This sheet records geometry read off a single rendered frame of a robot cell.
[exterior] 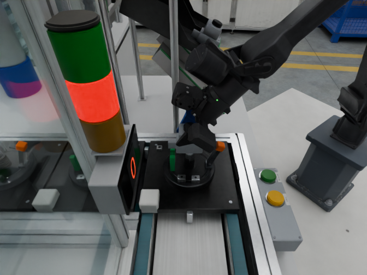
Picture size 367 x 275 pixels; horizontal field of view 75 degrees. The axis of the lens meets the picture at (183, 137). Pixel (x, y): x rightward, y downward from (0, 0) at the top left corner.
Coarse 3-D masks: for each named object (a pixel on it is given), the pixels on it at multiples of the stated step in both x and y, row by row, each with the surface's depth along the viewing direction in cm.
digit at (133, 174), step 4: (132, 144) 36; (132, 148) 36; (132, 152) 36; (132, 156) 36; (128, 160) 34; (132, 160) 36; (136, 160) 39; (128, 164) 34; (132, 164) 36; (136, 164) 39; (128, 168) 34; (132, 168) 36; (136, 168) 39; (128, 172) 34; (132, 172) 36; (136, 172) 39; (132, 176) 36; (132, 180) 36; (132, 184) 36; (132, 188) 36
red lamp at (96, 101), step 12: (72, 84) 24; (84, 84) 24; (96, 84) 25; (108, 84) 26; (72, 96) 26; (84, 96) 25; (96, 96) 25; (108, 96) 26; (84, 108) 26; (96, 108) 26; (108, 108) 27; (84, 120) 27; (96, 120) 27
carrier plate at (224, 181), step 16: (160, 144) 74; (224, 144) 74; (160, 160) 69; (224, 160) 69; (160, 176) 65; (224, 176) 65; (160, 192) 61; (176, 192) 61; (192, 192) 61; (208, 192) 61; (224, 192) 61; (160, 208) 57; (176, 208) 57; (192, 208) 57; (208, 208) 57; (224, 208) 57
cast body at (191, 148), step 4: (180, 124) 57; (184, 124) 56; (180, 128) 56; (184, 128) 55; (180, 132) 55; (184, 132) 55; (176, 136) 58; (180, 136) 55; (168, 140) 59; (172, 140) 59; (176, 140) 57; (168, 144) 58; (172, 144) 58; (192, 144) 56; (176, 148) 57; (180, 148) 57; (184, 148) 57; (188, 148) 57; (192, 148) 57; (196, 148) 57; (200, 148) 57; (176, 152) 58; (180, 152) 58; (184, 152) 58; (188, 152) 58; (192, 152) 58; (196, 152) 58; (200, 152) 58
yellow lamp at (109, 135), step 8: (120, 112) 30; (80, 120) 28; (112, 120) 28; (120, 120) 30; (88, 128) 28; (96, 128) 28; (104, 128) 28; (112, 128) 29; (120, 128) 30; (88, 136) 29; (96, 136) 29; (104, 136) 29; (112, 136) 30; (120, 136) 31; (88, 144) 31; (96, 144) 30; (104, 144) 30; (112, 144) 30; (120, 144) 31; (104, 152) 31
